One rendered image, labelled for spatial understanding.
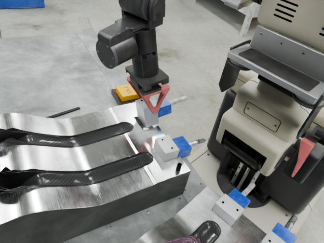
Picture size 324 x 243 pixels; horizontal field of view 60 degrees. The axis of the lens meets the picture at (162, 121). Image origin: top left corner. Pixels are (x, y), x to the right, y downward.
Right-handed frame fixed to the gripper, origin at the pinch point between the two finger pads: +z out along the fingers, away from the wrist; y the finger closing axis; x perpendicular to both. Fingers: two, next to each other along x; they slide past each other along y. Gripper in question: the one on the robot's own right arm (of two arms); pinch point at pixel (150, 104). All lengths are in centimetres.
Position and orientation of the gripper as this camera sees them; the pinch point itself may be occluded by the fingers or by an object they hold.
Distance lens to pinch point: 69.4
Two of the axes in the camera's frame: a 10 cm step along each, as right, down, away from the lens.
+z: 0.7, 7.7, 6.3
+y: 4.7, 5.3, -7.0
